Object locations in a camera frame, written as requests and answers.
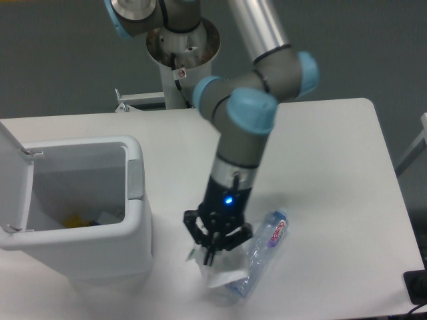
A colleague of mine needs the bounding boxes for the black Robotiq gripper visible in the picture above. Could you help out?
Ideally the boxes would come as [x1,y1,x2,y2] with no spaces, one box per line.
[183,178,253,265]

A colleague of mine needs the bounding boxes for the clear plastic water bottle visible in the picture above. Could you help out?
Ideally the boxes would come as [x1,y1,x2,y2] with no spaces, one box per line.
[226,208,289,299]

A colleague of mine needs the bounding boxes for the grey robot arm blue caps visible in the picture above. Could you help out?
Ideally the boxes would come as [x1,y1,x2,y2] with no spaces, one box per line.
[105,1,320,266]

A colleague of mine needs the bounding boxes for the white trash can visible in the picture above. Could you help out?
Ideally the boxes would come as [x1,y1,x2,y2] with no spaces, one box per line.
[1,136,153,279]

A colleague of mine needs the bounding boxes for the yellow trash in can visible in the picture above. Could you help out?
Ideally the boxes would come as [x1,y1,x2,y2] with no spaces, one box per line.
[63,215,89,229]

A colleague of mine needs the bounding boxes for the black device at table edge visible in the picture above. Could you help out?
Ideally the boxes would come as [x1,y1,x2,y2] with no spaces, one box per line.
[403,269,426,305]

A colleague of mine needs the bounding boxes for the white pedestal base frame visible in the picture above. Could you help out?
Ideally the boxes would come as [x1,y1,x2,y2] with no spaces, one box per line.
[115,88,165,113]

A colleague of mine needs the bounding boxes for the black cable on pedestal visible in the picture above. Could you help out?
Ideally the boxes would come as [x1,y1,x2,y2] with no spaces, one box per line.
[170,52,193,109]

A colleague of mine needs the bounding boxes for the white frame at right edge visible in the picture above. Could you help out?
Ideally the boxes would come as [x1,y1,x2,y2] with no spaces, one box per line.
[394,113,426,177]

